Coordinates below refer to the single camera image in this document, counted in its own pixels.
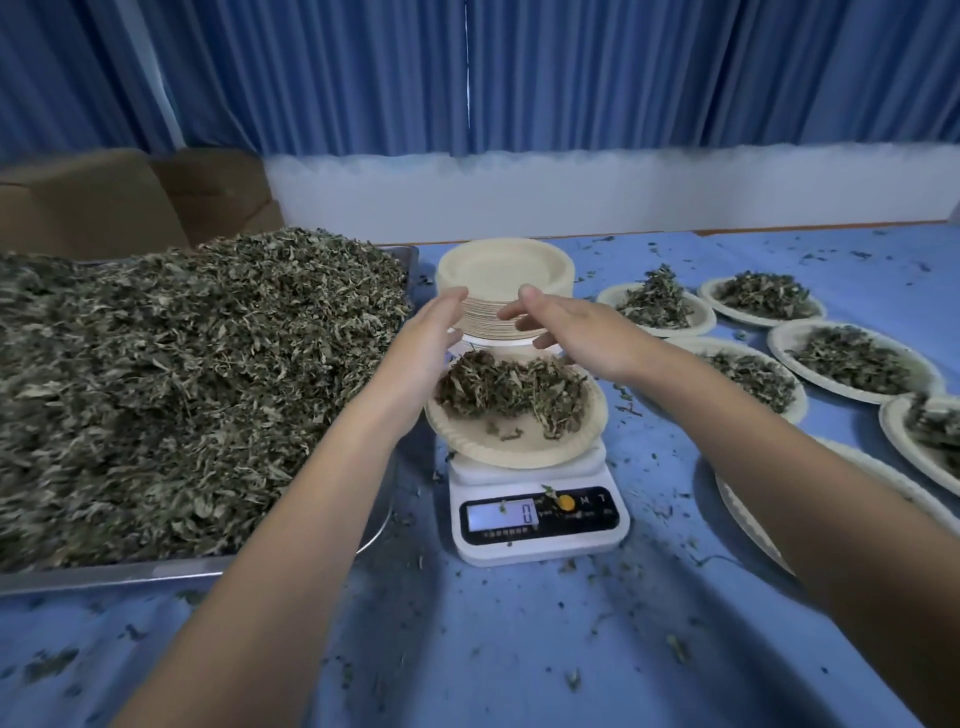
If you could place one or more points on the person's left hand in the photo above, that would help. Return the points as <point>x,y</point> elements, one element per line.
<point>416,352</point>

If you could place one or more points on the person's right hand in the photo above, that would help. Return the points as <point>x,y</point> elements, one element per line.
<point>592,337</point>

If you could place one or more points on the person's left fingers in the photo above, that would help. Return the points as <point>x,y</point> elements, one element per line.
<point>444,315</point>

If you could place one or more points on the person's right thumb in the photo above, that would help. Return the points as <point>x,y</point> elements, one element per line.
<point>549,341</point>

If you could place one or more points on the person's left forearm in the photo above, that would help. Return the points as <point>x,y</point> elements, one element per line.
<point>292,570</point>

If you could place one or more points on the person's right forearm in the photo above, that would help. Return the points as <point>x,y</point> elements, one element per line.
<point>810,487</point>

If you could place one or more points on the small heap of dried herbs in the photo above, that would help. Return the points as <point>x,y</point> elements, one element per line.
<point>517,390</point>

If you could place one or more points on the stack of beige paper plates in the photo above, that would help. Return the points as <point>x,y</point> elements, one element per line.
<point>499,270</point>

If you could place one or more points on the beige paper plate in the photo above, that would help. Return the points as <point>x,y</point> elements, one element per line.
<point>517,446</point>

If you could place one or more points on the white digital kitchen scale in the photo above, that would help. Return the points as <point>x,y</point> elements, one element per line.
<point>540,517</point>

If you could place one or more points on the brown cardboard box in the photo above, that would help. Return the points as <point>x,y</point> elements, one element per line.
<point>82,202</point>
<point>217,195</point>

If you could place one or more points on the large pile of dried herbs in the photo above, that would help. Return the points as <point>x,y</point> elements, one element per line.
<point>172,375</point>

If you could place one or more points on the blue curtain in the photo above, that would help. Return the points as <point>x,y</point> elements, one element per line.
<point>712,71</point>
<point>300,75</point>

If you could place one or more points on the group of herb-filled plates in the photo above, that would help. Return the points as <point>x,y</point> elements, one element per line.
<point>855,360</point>

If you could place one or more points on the blue tablecloth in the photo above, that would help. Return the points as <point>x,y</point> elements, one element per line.
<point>487,645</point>

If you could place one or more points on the metal tray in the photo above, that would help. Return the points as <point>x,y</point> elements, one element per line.
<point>112,574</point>

